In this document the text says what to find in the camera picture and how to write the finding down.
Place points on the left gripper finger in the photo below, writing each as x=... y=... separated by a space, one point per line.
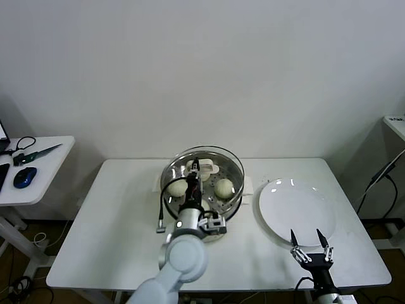
x=191 y=169
x=197 y=165

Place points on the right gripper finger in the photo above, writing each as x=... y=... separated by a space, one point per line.
x=297 y=248
x=326 y=251

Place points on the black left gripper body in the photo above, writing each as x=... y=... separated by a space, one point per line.
x=193 y=190

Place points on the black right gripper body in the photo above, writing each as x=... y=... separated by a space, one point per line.
x=316 y=264

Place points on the round glass pot lid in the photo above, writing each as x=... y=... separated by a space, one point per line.
x=210 y=168

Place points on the white steamed baozi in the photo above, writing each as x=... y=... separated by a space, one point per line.
x=224 y=188
x=205 y=177
x=176 y=188
x=205 y=207

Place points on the perforated steel steamer basket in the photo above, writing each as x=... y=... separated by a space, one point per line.
x=232 y=207

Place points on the large white round plate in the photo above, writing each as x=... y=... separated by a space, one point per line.
x=297 y=209

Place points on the small white side table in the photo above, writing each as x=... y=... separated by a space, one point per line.
x=47 y=177

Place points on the green pointed blade tool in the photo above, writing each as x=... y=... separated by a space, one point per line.
x=41 y=152

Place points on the blue computer mouse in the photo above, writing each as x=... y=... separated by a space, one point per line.
x=25 y=176

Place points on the flat black device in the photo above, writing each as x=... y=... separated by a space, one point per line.
x=3 y=175

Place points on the black laptop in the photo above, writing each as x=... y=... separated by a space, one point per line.
x=2 y=130

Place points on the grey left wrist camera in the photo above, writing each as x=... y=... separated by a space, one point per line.
x=215 y=225

